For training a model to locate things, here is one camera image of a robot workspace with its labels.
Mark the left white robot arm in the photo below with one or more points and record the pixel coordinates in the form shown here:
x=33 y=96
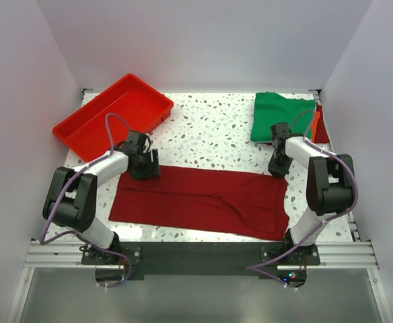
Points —
x=71 y=200

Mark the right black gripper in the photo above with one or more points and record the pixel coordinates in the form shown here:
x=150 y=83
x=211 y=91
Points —
x=274 y=168

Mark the folded dark red shirt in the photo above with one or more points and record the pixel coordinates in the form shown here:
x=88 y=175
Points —
x=321 y=135

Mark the folded orange shirt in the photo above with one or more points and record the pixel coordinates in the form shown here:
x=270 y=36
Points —
x=315 y=125

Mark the aluminium frame rail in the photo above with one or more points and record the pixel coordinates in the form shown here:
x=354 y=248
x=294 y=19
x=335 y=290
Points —
x=338 y=255

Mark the red plastic tray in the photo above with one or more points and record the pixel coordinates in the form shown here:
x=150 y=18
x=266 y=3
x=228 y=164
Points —
x=140 y=105

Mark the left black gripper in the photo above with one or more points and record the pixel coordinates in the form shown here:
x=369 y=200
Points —
x=152 y=169

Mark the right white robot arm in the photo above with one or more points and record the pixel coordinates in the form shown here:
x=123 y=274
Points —
x=331 y=189

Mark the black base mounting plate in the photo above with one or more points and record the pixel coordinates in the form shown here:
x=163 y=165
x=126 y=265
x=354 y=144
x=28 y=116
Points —
x=179 y=258

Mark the folded green t shirt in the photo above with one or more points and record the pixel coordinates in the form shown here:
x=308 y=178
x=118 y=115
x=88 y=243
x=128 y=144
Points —
x=271 y=108

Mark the dark red polo shirt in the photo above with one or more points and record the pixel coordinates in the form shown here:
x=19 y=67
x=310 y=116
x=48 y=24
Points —
x=229 y=202

